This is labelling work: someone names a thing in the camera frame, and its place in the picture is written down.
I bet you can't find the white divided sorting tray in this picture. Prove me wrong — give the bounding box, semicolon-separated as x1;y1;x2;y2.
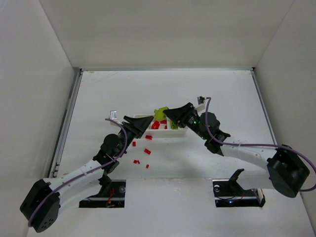
134;114;188;138

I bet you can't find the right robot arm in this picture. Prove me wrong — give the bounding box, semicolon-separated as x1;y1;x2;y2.
163;103;310;198

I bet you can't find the red lego brick near tray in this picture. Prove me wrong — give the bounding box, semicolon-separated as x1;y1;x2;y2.
145;135;153;140

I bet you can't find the green duplo brick in tray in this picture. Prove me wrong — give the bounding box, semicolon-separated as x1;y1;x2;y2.
170;121;178;130

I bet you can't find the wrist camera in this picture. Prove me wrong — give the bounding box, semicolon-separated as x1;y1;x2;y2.
109;110;122;126
196;96;205;112

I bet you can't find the dark green duplo brick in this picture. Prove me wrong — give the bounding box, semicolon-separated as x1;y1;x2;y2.
154;106;169;121

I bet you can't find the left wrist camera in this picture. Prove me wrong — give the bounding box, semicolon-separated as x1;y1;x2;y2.
109;110;122;126

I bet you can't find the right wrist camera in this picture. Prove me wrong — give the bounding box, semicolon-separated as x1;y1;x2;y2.
196;96;205;112

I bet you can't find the red arch lego piece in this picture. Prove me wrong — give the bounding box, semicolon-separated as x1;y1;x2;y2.
151;120;160;130

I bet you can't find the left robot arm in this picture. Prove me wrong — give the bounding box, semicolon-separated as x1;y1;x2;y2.
19;116;154;233

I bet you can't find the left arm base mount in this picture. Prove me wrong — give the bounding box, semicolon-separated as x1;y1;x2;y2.
79;176;126;208

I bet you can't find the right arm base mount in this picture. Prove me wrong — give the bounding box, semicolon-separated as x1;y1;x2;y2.
212;169;266;208

